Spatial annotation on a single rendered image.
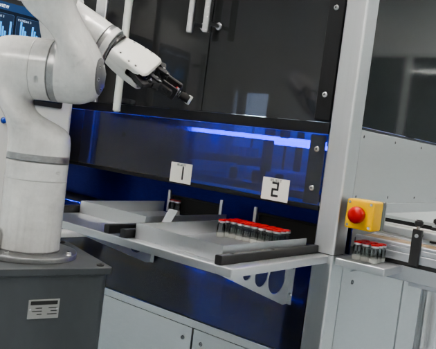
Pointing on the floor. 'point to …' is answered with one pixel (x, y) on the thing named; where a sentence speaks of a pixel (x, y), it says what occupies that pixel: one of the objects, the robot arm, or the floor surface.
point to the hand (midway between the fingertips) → (170, 87)
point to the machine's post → (340, 171)
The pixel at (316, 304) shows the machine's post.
